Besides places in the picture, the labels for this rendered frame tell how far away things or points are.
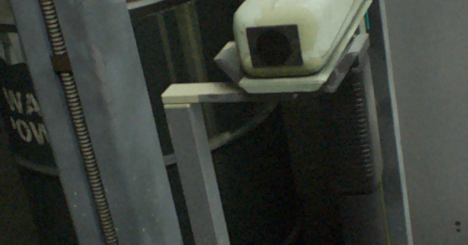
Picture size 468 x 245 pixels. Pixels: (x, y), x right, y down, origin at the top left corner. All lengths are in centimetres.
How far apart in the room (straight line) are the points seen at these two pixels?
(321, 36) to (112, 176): 24
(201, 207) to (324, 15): 15
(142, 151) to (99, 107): 6
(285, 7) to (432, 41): 63
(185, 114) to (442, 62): 61
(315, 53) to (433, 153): 69
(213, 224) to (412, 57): 59
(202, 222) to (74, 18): 16
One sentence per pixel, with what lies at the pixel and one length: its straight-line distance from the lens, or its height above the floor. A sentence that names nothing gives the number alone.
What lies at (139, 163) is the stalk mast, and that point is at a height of 100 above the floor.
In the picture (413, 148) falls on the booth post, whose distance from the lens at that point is 114.
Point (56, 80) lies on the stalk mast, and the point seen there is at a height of 107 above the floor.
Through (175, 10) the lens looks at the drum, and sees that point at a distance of 154.
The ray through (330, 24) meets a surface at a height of 113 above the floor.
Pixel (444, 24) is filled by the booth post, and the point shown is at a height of 92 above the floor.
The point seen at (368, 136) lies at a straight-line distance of 59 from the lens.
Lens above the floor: 128
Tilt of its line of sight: 23 degrees down
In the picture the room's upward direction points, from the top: 11 degrees counter-clockwise
